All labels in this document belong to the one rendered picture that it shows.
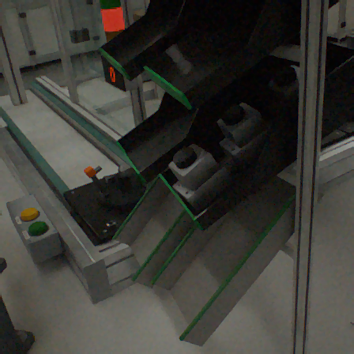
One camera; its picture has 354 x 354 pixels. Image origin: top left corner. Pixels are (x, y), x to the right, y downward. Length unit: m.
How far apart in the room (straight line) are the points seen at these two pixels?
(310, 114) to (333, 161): 0.72
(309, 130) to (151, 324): 0.53
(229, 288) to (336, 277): 0.40
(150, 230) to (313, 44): 0.49
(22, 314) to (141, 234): 0.31
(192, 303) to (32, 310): 0.40
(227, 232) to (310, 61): 0.32
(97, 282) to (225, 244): 0.33
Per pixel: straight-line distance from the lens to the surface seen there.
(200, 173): 0.56
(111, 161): 1.37
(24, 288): 1.07
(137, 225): 0.87
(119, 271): 0.96
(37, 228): 1.04
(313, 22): 0.50
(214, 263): 0.72
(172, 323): 0.91
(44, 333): 0.96
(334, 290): 0.97
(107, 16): 1.14
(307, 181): 0.57
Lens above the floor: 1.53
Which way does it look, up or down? 29 degrees down
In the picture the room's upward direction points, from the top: 7 degrees counter-clockwise
